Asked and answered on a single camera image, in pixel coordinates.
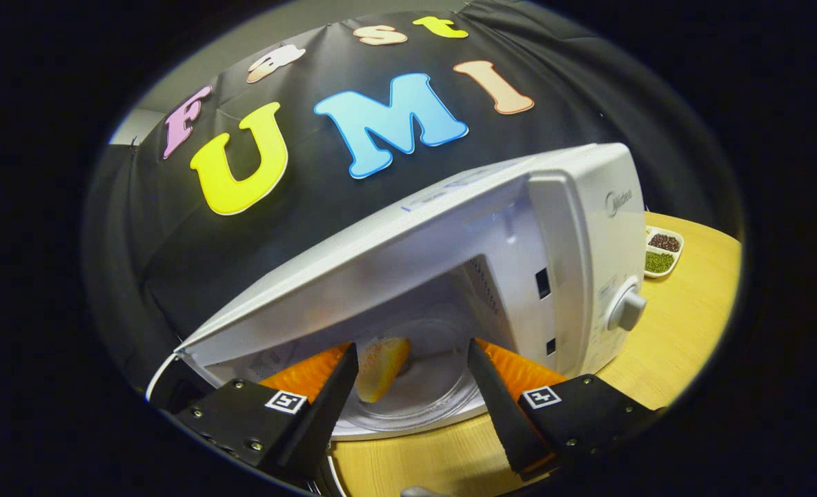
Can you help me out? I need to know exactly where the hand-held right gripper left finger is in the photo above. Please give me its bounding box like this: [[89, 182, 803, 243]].
[[174, 343, 359, 484]]

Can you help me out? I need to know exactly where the white divided dish with beans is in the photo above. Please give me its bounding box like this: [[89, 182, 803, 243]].
[[644, 226, 685, 279]]

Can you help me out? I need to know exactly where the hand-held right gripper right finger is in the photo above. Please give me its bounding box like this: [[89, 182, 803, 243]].
[[467, 338, 661, 477]]

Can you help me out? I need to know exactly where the white microwave oven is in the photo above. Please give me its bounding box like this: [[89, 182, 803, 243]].
[[148, 143, 647, 441]]

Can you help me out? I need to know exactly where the orange bread bun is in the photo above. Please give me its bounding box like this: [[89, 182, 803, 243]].
[[355, 336, 411, 404]]

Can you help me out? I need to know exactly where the glass microwave turntable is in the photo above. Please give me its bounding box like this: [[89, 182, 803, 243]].
[[333, 318, 492, 425]]

